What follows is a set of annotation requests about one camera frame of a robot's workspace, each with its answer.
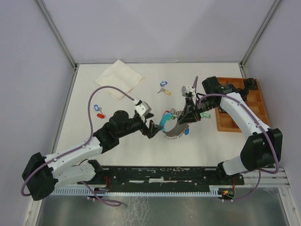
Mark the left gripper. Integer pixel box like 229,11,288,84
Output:
118,113,163,138

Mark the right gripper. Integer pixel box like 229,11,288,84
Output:
178,96,218,124

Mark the green tag key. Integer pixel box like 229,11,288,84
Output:
201,113,211,118

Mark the blue handled key organiser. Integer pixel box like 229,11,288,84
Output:
159,110,190,140

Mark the red tag key bunch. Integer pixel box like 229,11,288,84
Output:
164,108,179,120

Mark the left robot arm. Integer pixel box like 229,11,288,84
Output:
21,110,163,201

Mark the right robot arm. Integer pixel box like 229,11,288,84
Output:
177,76,283,184

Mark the wooden compartment tray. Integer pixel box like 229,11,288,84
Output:
215,77,269,136

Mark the yellow tag key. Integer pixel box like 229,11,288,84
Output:
157,88,171,96

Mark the blue tag upper key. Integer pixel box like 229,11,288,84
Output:
160,81,168,87

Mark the blue tag key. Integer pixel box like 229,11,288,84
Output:
160,81,168,87
94,105,102,114

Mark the black mounting plate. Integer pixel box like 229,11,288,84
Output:
87,166,245,192

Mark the white folded cloth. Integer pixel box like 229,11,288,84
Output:
95,60,144,94

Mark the black fabric bundle top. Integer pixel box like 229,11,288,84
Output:
244,78,258,90

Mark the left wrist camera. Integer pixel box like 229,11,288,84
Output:
135,100,151,117

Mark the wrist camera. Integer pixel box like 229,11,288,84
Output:
135,100,151,117
181,86,196,102

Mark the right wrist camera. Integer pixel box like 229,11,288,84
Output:
181,86,196,102

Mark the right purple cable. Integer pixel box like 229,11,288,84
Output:
192,76,280,202

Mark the grey slotted cable duct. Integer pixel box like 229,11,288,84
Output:
50,186,222,198

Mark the aluminium rail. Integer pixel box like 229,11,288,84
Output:
242,169,290,188

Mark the right aluminium frame post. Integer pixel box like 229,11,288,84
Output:
240,0,283,67

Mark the aluminium frame post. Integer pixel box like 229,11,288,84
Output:
240,0,283,67
35,0,78,69

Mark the left aluminium frame post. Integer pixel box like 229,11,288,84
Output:
35,0,78,69

